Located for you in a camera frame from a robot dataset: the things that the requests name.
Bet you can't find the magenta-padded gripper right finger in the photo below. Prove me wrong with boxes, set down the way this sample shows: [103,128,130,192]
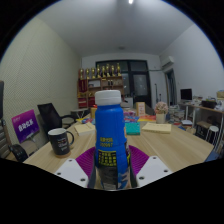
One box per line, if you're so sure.
[128,144,174,189]

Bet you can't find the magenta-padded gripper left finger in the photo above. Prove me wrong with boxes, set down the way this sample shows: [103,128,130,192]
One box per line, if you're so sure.
[54,146,98,189]

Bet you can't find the blue drink bottle white cap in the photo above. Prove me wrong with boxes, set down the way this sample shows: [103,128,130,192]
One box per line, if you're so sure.
[93,89,132,191]

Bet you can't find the black mug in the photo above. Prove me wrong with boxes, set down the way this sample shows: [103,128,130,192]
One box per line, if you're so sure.
[47,127,76,158]

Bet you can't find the pale yellow notebook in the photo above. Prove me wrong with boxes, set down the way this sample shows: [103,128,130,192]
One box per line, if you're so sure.
[141,122,173,135]

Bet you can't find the teal book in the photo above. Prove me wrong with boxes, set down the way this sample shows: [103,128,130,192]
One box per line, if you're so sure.
[124,121,141,136]

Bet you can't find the orange book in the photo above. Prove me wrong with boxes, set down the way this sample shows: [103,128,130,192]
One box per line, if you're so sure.
[137,114,157,123]

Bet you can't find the blue printed book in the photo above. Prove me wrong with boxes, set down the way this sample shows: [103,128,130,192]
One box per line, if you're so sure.
[123,115,140,123]

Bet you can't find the black chair backrest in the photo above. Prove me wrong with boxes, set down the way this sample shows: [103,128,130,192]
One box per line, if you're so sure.
[8,143,29,163]

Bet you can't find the pink flowers in white pot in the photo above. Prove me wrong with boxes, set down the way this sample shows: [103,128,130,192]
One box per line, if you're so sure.
[154,101,169,125]

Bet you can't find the black office chair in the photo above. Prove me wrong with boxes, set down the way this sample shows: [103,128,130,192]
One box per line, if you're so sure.
[36,102,76,134]

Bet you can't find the small round side table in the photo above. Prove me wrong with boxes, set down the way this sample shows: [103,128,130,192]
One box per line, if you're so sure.
[70,107,89,119]

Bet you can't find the pink package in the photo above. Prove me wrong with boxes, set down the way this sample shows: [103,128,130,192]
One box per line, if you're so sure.
[123,110,137,118]

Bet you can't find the small standing card box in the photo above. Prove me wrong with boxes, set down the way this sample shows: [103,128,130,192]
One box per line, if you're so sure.
[135,101,147,117]

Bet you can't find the yellow gift box red ribbon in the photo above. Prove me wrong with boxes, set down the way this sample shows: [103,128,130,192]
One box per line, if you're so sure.
[90,106,98,119]

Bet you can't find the purple sign board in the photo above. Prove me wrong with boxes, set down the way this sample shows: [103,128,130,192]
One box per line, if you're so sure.
[11,109,40,144]

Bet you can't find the white round stool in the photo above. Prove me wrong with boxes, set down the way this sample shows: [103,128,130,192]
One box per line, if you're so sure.
[205,125,220,144]

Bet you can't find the black tripod stand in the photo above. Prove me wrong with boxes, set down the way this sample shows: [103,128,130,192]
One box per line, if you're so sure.
[153,83,160,104]

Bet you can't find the long cluttered side desk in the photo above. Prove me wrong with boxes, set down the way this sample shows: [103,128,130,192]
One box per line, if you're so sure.
[179,96,224,151]

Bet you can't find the computer monitor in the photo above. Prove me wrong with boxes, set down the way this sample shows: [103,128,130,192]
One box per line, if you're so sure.
[179,88,193,102]

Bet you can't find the black framed glass door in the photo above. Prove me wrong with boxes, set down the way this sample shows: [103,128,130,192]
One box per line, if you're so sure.
[95,59,152,108]

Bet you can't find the wooden shelf unit with trophies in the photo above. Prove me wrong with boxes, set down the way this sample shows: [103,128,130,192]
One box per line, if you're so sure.
[77,63,124,108]

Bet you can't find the white wall air conditioner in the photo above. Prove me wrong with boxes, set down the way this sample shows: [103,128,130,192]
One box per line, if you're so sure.
[159,55,176,69]

